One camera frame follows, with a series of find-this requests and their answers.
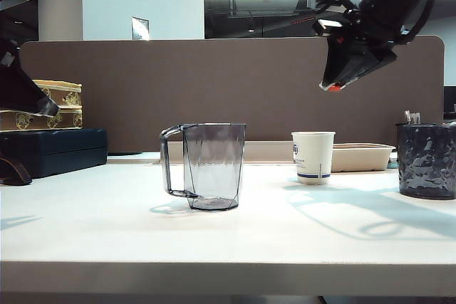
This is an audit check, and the dark patterned pen holder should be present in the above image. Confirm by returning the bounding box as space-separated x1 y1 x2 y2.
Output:
394 122 456 201

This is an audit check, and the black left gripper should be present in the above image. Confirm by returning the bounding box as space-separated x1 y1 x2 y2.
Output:
0 38 60 118

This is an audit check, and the beige food tray container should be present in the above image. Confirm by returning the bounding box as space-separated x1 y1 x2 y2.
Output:
331 142 397 173

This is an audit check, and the brown desk partition panel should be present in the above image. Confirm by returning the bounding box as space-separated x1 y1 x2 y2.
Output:
19 35 446 157

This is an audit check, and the dark blue hard case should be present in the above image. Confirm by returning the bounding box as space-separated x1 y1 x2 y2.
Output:
0 127 108 180

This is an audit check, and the brown leather strap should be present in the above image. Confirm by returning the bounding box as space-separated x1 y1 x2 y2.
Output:
0 156 33 187

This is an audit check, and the white paper cup blue stripe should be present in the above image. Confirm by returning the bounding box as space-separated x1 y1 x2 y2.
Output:
291 131 336 186

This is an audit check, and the transparent grey plastic mug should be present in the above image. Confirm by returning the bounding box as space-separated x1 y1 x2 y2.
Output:
159 122 247 211

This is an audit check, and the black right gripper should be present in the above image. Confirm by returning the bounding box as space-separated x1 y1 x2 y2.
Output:
313 0 439 90

